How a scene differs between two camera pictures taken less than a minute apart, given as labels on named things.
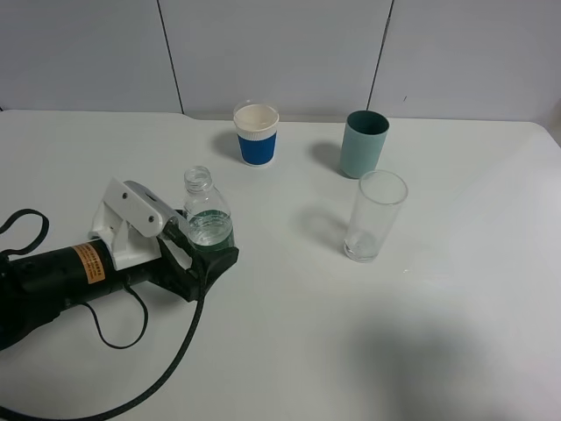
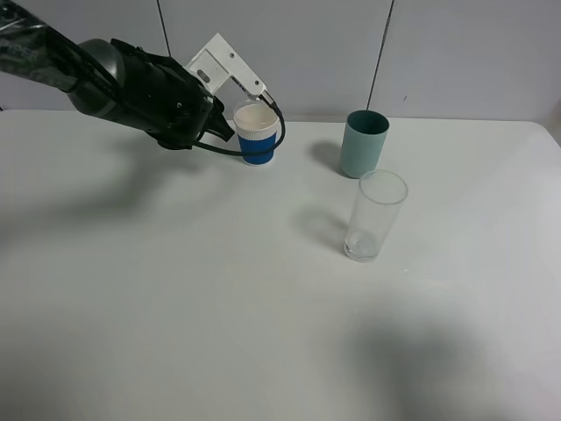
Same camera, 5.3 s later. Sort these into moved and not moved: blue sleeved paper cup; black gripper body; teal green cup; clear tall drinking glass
Moved: black gripper body
Not moved: clear tall drinking glass; teal green cup; blue sleeved paper cup
